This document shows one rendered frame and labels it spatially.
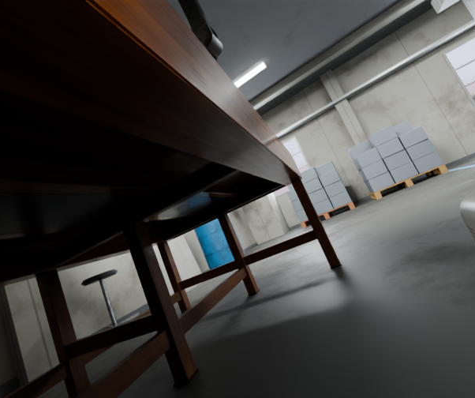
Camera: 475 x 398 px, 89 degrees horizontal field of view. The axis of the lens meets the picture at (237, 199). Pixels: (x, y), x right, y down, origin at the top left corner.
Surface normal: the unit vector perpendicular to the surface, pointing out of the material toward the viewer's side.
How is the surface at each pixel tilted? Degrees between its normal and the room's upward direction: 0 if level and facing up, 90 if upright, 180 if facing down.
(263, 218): 90
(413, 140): 90
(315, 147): 90
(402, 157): 90
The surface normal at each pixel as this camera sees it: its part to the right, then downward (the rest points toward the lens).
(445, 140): -0.41, 0.03
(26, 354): 0.83, -0.41
